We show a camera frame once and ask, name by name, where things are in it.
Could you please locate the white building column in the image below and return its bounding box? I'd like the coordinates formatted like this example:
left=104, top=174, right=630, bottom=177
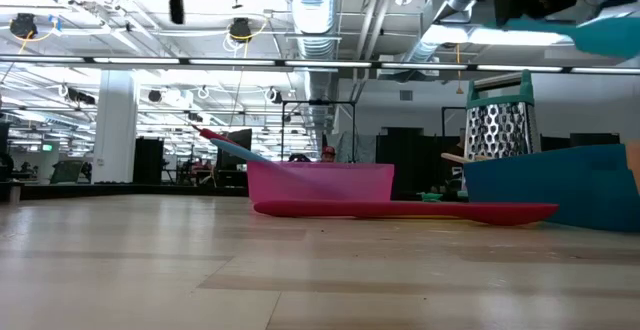
left=91, top=69, right=139, bottom=185

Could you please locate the teal framed box grater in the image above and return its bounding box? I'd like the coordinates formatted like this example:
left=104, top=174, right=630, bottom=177
left=462, top=69, right=542, bottom=191

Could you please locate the black room partition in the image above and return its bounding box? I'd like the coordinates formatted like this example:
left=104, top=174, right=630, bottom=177
left=374, top=126, right=467, bottom=194

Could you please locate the red spatula wooden handle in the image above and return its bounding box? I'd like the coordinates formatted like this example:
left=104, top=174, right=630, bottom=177
left=440, top=151, right=489, bottom=165

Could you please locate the large blue silicone spoon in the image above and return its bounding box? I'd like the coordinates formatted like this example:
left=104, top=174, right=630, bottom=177
left=209, top=138, right=274, bottom=165

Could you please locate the slanted silver ventilation duct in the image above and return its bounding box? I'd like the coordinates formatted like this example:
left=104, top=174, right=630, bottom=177
left=405, top=0, right=476, bottom=64

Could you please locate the all-red silicone slotted turner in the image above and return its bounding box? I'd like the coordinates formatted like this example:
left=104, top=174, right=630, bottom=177
left=253, top=199, right=559, bottom=227

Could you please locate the black ceiling cable reel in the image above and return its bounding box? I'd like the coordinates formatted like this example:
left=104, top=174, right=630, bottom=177
left=9, top=12, right=39, bottom=41
left=227, top=15, right=257, bottom=44

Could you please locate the red slotted spoon metal handle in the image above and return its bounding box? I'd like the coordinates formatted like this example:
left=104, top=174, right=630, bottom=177
left=191, top=123, right=241, bottom=146

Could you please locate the overhead light bar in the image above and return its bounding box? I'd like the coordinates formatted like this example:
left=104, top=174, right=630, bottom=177
left=0, top=54, right=640, bottom=76

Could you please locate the dark blue plastic bin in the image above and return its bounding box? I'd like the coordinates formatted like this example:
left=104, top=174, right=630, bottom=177
left=462, top=143, right=640, bottom=234

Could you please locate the black tubular stand frame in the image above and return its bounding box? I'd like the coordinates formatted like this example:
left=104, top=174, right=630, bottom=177
left=279, top=98, right=357, bottom=164

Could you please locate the pink translucent plastic bin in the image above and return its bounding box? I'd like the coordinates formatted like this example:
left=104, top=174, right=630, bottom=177
left=246, top=160, right=396, bottom=204

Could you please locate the straight silver ventilation duct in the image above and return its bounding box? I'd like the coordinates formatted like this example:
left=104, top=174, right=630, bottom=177
left=284, top=0, right=344, bottom=161

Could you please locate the orange translucent plastic bin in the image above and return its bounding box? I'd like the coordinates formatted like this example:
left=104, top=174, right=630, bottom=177
left=624, top=139, right=640, bottom=191

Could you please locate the small blue silicone spatula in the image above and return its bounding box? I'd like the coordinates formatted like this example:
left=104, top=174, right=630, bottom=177
left=487, top=16, right=640, bottom=60

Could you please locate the black cabinet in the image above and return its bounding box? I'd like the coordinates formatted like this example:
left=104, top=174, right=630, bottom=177
left=132, top=137, right=165, bottom=185

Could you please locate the black table frame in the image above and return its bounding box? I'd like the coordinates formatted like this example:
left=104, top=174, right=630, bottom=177
left=0, top=182, right=249, bottom=202

